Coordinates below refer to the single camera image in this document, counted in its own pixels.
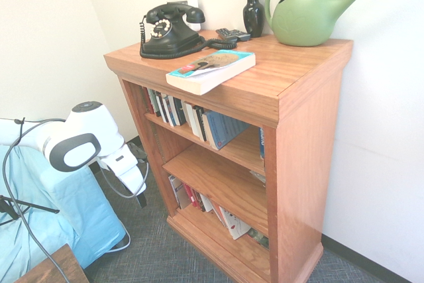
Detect loose printed paper cards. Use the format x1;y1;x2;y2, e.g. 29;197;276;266
250;170;266;185

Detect black book white label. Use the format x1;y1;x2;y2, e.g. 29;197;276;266
154;91;169;123

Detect black tan-paged book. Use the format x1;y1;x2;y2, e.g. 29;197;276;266
168;95;187;127

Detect blue Thailand travel guide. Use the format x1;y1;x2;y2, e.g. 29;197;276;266
258;127;266;160

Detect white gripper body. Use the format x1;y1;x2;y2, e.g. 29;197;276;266
98;144;147;197

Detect black glossy vase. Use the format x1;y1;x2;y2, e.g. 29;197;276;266
243;0;265;38

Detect dark wooden table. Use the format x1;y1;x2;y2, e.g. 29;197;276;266
15;243;90;283

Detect black remote control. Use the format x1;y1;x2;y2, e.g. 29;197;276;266
215;27;238;40
229;29;252;42

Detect white book red dots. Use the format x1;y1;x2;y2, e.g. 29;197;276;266
218;206;252;241

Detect teal cover paperback book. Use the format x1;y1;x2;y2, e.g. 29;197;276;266
165;48;256;96

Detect thick white paperback book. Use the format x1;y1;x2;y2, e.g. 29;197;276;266
181;101;201;139

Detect blue cover paperback book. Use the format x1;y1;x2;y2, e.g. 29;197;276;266
201;110;251;151

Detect camouflage cover book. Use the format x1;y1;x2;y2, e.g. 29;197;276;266
246;228;270;251

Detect green plastic watering can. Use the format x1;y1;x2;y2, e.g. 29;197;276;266
264;0;403;48

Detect white red slim book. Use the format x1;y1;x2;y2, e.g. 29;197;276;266
168;174;191;210

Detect white curved tube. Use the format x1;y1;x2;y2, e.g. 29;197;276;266
107;229;132;253

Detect dark red spine book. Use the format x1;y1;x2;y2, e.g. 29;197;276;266
142;87;155;115

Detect white blue spine book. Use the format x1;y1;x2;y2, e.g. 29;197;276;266
161;93;177;128

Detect light blue cloth cover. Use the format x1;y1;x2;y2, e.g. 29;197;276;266
0;145;127;283

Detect grey robot arm cable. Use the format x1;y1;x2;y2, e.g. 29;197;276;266
1;117;149;283

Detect black camera tripod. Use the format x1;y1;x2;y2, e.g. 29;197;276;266
0;195;60;227

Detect dark green spine book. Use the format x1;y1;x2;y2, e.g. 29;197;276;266
148;89;162;119

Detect red spine slim book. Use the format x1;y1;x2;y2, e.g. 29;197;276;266
184;183;200;209

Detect black rotary telephone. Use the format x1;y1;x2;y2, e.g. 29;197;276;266
140;3;206;55
138;14;238;60

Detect wooden bookshelf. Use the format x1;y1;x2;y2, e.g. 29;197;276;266
103;29;354;283

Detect thin black paperback book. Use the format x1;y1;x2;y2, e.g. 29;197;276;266
193;105;208;142

